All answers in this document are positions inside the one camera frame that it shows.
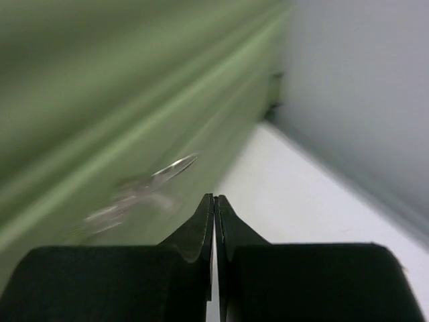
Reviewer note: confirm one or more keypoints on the green suitcase blue lining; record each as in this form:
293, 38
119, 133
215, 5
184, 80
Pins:
76, 76

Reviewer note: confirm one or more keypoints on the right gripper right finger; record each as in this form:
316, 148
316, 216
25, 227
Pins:
262, 281

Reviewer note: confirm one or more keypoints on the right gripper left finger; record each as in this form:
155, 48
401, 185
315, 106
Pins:
171, 281

